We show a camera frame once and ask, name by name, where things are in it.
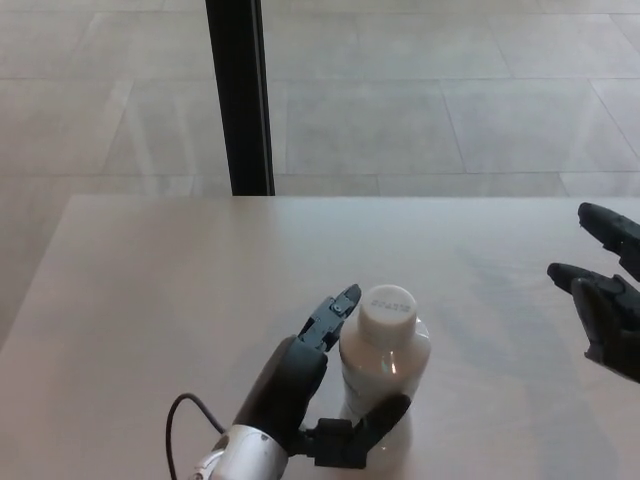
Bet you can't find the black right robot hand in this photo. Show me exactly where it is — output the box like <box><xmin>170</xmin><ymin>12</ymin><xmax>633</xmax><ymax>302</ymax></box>
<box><xmin>546</xmin><ymin>202</ymin><xmax>640</xmax><ymax>385</ymax></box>

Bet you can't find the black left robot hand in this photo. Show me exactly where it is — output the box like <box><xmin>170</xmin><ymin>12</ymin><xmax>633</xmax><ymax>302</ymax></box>
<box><xmin>231</xmin><ymin>283</ymin><xmax>413</xmax><ymax>469</ymax></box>

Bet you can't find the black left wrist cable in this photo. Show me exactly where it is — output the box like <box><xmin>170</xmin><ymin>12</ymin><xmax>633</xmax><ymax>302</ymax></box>
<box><xmin>165</xmin><ymin>393</ymin><xmax>229</xmax><ymax>480</ymax></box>

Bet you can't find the white plastic bottle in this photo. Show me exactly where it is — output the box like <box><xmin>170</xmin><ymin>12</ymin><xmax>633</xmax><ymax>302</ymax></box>
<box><xmin>338</xmin><ymin>314</ymin><xmax>433</xmax><ymax>451</ymax></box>

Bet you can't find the black vertical window post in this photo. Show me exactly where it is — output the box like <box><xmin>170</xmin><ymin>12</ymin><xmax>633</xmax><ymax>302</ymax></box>
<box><xmin>204</xmin><ymin>0</ymin><xmax>277</xmax><ymax>197</ymax></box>

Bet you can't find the white round bottle cap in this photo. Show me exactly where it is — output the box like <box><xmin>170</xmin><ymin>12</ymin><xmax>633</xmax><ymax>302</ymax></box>
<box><xmin>358</xmin><ymin>283</ymin><xmax>419</xmax><ymax>347</ymax></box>

